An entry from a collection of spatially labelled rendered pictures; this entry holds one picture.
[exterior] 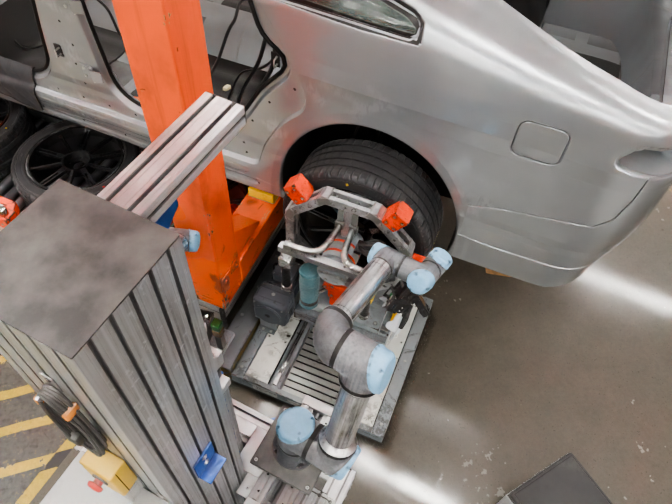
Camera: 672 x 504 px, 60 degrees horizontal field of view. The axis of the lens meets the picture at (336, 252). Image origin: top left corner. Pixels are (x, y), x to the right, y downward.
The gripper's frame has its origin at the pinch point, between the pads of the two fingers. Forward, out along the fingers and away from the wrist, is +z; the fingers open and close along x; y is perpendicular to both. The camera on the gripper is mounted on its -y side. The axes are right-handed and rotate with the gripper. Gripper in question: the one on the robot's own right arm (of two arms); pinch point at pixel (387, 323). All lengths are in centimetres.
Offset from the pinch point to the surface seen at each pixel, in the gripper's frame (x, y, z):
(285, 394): -32, -10, 93
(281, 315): -55, 5, 65
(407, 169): -55, 0, -31
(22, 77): -148, 146, 54
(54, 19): -125, 137, 8
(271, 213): -85, 26, 33
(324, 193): -47, 27, -11
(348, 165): -55, 21, -22
